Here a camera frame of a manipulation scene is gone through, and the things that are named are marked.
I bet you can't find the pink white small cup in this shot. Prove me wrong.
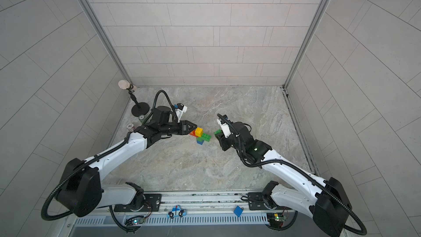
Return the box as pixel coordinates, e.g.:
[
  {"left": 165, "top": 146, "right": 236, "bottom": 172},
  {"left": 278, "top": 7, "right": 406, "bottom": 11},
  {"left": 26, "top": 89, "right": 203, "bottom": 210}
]
[{"left": 127, "top": 123, "right": 135, "bottom": 132}]

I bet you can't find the left circuit board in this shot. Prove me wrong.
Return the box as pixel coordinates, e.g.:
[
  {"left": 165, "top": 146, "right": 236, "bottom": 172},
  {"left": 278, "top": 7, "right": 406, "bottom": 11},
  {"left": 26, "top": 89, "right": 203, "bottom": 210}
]
[{"left": 125, "top": 215, "right": 147, "bottom": 227}]

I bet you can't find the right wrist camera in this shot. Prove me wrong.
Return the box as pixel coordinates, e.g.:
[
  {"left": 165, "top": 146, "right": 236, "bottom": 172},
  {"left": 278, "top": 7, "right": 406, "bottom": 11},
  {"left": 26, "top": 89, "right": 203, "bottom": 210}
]
[{"left": 217, "top": 118, "right": 232, "bottom": 138}]

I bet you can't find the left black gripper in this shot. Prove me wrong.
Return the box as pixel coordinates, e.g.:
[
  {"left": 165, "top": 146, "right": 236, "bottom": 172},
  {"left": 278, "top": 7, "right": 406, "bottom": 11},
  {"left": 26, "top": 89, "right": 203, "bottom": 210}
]
[{"left": 159, "top": 120, "right": 198, "bottom": 136}]

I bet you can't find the small green lego brick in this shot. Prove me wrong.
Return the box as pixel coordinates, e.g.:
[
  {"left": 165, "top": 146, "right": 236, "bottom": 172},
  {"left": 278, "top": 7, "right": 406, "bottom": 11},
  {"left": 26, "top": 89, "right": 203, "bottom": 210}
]
[{"left": 214, "top": 129, "right": 223, "bottom": 136}]

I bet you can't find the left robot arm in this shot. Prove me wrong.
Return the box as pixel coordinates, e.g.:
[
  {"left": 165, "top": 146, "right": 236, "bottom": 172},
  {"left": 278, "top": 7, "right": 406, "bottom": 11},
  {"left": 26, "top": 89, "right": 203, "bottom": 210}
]
[{"left": 41, "top": 103, "right": 197, "bottom": 221}]

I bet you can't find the right circuit board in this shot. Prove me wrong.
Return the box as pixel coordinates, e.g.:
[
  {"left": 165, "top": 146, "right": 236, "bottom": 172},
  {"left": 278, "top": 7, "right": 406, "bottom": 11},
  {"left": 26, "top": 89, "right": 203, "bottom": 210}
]
[{"left": 266, "top": 213, "right": 288, "bottom": 229}]

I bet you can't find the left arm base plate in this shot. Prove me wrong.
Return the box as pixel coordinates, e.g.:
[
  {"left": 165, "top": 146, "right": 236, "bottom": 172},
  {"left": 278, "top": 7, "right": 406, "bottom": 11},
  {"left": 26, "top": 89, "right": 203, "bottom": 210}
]
[{"left": 114, "top": 194, "right": 162, "bottom": 212}]

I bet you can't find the green can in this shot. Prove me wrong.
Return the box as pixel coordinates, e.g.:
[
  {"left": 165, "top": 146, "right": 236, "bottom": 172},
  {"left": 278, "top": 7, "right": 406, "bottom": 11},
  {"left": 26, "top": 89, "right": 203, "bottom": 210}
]
[{"left": 138, "top": 115, "right": 146, "bottom": 122}]

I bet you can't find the blue car toy sticker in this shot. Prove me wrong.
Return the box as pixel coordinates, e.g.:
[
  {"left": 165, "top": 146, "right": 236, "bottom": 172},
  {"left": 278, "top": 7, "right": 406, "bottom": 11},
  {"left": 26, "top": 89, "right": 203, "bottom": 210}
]
[{"left": 167, "top": 205, "right": 186, "bottom": 219}]

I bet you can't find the black microphone stand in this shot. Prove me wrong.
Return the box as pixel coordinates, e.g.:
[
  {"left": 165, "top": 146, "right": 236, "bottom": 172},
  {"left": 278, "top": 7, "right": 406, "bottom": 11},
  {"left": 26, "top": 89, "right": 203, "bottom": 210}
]
[{"left": 118, "top": 80, "right": 150, "bottom": 117}]

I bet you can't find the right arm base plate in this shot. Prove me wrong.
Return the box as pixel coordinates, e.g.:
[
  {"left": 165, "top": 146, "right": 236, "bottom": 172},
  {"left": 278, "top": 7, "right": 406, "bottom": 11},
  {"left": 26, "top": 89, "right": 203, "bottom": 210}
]
[{"left": 241, "top": 192, "right": 291, "bottom": 211}]

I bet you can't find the long green lego brick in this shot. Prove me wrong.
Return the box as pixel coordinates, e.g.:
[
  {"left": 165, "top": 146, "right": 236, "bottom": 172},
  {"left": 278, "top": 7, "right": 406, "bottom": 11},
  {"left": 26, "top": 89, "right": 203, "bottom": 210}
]
[{"left": 200, "top": 133, "right": 212, "bottom": 142}]

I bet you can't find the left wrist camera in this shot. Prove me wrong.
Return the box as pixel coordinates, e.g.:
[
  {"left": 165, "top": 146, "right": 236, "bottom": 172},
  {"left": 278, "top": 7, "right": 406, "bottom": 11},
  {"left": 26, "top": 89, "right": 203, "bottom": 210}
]
[{"left": 174, "top": 103, "right": 187, "bottom": 122}]

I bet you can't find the circuit board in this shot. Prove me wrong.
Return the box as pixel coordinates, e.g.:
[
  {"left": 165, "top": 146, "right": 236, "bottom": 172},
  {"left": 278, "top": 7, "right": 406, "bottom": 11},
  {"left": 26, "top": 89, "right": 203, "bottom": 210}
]
[
  {"left": 266, "top": 213, "right": 288, "bottom": 229},
  {"left": 125, "top": 215, "right": 147, "bottom": 227}
]

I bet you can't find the aluminium front rail frame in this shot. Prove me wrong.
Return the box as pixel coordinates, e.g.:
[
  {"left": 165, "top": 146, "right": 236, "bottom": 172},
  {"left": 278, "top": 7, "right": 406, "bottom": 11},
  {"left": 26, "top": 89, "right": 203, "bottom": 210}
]
[{"left": 65, "top": 189, "right": 339, "bottom": 228}]

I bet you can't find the yellow square lego brick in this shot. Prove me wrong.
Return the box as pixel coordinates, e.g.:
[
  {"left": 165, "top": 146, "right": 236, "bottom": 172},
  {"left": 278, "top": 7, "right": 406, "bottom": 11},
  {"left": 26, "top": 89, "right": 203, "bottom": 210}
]
[{"left": 195, "top": 127, "right": 203, "bottom": 137}]

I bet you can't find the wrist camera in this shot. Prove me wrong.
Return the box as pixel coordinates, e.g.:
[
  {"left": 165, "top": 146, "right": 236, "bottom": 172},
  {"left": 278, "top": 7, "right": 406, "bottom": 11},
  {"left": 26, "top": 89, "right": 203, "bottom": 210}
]
[
  {"left": 217, "top": 118, "right": 232, "bottom": 138},
  {"left": 174, "top": 103, "right": 187, "bottom": 122}
]

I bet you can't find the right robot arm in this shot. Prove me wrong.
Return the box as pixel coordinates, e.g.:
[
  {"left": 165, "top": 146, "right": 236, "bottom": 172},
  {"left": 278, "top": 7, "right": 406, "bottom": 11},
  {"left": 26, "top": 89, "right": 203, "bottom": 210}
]
[{"left": 216, "top": 115, "right": 367, "bottom": 237}]

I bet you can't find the blue cube on rail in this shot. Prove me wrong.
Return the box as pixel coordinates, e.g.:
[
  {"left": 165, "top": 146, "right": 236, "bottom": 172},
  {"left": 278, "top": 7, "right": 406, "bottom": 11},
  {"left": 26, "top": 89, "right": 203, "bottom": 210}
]
[{"left": 234, "top": 206, "right": 243, "bottom": 217}]

